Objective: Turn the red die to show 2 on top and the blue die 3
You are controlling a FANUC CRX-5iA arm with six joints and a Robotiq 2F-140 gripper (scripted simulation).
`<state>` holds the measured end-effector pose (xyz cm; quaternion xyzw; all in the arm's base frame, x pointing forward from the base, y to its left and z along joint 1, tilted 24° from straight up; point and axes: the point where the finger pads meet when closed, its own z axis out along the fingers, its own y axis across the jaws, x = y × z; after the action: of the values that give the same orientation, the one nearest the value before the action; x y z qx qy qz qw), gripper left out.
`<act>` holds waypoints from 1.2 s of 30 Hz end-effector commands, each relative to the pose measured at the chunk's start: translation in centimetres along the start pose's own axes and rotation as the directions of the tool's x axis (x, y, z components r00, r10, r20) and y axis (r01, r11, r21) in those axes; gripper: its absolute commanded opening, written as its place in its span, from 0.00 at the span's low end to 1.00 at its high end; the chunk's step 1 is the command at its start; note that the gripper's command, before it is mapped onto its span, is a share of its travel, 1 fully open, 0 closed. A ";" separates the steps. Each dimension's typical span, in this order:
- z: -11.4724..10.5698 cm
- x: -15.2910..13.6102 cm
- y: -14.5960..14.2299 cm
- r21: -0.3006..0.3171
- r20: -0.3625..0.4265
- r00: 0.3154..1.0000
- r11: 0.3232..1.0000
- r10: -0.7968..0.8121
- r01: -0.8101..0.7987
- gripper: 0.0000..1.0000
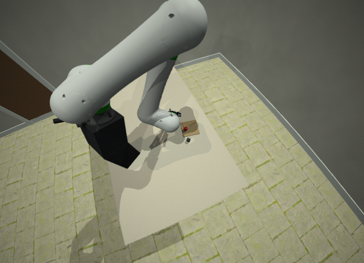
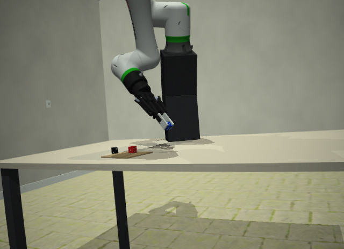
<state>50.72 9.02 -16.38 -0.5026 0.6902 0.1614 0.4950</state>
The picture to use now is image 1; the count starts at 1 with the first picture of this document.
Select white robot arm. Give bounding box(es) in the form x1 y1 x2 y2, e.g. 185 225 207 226
49 0 208 132

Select tan square mat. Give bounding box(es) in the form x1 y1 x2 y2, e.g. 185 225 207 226
180 120 200 137

